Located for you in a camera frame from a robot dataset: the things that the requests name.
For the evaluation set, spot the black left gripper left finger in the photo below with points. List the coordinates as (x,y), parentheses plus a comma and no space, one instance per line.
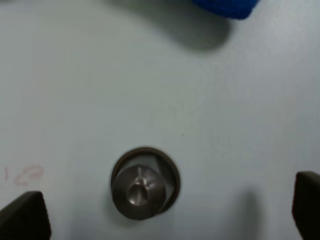
(26,218)

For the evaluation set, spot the grey coffee capsule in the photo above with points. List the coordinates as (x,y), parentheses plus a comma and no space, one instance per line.
(145,182)

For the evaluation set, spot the blue folded cloth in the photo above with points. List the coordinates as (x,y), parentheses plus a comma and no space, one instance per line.
(232,9)

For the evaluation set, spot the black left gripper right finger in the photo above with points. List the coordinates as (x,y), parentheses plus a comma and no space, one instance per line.
(306,204)

